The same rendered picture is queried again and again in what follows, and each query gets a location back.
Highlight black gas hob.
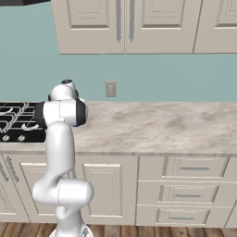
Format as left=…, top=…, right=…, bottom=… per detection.
left=0, top=102, right=48, bottom=143

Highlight beige wall cupboard door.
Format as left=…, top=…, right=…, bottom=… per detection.
left=193, top=0, right=237, bottom=54
left=124, top=0, right=204, bottom=55
left=50, top=0, right=126, bottom=56

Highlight grey wall cupboard handle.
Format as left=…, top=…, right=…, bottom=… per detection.
left=128, top=0, right=136, bottom=43
left=115, top=0, right=122, bottom=44

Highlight grey base cupboard handle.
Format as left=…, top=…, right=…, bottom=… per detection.
left=0, top=162, right=9, bottom=182
left=6, top=156, right=19, bottom=183

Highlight beige base cupboard door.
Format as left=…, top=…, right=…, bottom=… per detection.
left=0, top=154, right=31, bottom=223
left=224, top=207, right=237, bottom=229
left=71, top=155, right=139, bottom=226
left=2, top=154, right=58, bottom=224

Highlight grey wall socket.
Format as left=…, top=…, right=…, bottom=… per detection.
left=105, top=81, right=118, bottom=98

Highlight dark extractor hood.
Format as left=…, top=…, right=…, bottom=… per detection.
left=0, top=0, right=52, bottom=6

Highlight beige drawer front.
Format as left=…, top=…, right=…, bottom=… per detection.
left=134, top=205, right=233, bottom=229
left=137, top=156, right=237, bottom=182
left=136, top=181, right=237, bottom=207

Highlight grey drawer handle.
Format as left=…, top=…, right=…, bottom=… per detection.
left=168, top=216, right=196, bottom=221
left=173, top=193, right=203, bottom=199
left=180, top=166, right=211, bottom=171

